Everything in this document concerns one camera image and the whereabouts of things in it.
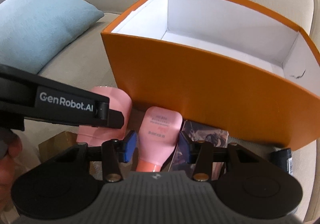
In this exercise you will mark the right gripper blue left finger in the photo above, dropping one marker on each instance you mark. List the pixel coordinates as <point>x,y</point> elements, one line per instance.
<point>127,147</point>

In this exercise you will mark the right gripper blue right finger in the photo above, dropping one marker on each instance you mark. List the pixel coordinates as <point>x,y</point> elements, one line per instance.
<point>188,148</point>

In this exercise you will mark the pink lotion bottle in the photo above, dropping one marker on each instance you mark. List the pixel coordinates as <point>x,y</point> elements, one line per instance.
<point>158,135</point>

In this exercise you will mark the pink cylindrical container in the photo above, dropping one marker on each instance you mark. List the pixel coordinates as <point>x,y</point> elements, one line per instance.
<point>120,106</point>

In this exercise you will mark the orange cardboard box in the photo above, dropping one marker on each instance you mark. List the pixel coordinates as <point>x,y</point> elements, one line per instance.
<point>233,64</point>

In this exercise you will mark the person's left hand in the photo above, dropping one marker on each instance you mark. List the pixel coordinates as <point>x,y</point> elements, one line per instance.
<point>8,164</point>

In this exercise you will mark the printed picture card box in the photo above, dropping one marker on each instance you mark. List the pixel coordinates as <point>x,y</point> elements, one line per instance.
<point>199,133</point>

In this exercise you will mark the brown cardboard box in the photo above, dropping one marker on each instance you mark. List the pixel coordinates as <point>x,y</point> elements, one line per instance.
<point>56,144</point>

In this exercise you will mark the light blue cushion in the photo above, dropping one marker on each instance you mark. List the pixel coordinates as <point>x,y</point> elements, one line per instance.
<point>34,31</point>

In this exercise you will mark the small black bottle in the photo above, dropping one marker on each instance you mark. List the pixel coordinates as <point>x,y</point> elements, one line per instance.
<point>283,160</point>

